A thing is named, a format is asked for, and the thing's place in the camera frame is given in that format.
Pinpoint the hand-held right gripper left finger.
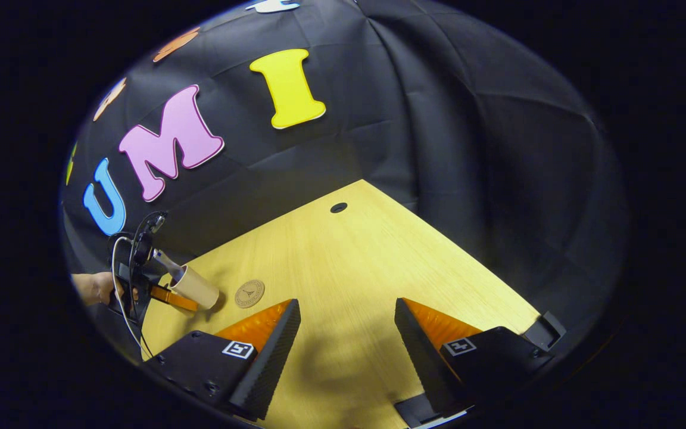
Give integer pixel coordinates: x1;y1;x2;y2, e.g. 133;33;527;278
141;299;301;420

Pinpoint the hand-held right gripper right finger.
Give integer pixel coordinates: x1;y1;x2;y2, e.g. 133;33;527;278
393;299;554;419

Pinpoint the beige cup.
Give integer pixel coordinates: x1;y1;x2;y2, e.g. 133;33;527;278
169;265;220;309

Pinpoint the round cork coaster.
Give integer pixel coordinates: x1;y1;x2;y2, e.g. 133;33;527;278
235;279;266;309

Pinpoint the wooden desktop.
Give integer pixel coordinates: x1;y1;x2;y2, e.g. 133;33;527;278
141;179;543;429

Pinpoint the black desk edge clamp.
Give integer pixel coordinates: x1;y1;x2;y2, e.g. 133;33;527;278
393;392;476;429
523;310;567;353

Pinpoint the black backdrop cloth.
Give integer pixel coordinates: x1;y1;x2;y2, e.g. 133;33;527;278
60;0;628;358

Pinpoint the white cable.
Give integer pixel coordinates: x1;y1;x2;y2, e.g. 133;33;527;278
111;235;154;360

